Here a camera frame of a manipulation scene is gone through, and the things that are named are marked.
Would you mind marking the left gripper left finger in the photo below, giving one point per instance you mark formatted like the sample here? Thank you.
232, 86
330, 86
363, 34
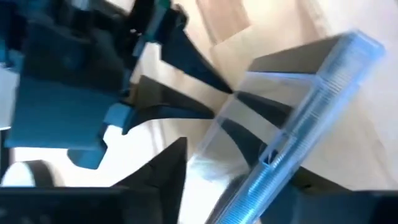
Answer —
164, 186

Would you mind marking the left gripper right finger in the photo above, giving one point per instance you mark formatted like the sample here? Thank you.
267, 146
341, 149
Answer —
342, 207

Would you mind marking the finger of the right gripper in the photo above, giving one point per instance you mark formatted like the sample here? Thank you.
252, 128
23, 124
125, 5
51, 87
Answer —
192, 59
168, 105

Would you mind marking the swirl pattern jewel case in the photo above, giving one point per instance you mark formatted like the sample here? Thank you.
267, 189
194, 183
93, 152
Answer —
314, 124

